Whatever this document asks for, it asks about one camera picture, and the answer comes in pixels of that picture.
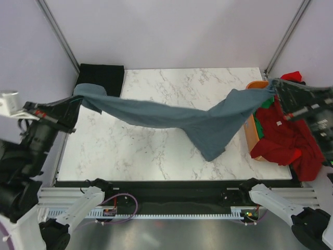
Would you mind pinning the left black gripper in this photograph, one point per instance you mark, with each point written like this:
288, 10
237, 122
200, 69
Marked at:
65, 111

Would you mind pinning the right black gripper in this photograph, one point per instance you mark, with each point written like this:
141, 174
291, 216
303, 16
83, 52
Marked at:
294, 96

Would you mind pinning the blue-grey t shirt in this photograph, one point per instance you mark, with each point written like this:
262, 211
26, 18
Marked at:
209, 130

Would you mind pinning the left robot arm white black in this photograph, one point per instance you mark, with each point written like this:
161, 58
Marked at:
21, 163

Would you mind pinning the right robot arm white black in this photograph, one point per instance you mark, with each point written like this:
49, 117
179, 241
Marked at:
311, 227

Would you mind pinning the green t shirt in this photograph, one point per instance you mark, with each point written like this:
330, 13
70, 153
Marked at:
260, 114

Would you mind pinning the red t shirt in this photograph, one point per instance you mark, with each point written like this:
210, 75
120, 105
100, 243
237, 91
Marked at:
289, 143

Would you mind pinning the folded black t shirt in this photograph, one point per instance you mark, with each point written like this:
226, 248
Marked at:
110, 77

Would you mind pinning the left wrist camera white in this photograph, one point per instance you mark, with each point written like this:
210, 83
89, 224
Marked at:
11, 106

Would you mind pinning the aluminium frame extrusion base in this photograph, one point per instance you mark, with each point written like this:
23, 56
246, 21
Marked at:
294, 196

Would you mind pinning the right aluminium frame post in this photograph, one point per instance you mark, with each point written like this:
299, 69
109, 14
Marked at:
286, 37

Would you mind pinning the aluminium frame post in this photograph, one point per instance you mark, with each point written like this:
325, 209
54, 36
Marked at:
286, 37
58, 33

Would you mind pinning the white slotted cable duct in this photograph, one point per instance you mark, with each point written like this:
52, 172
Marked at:
234, 214

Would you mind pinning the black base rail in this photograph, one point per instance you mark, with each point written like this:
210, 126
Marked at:
130, 205

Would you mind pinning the left aluminium frame post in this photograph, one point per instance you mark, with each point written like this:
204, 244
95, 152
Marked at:
58, 33

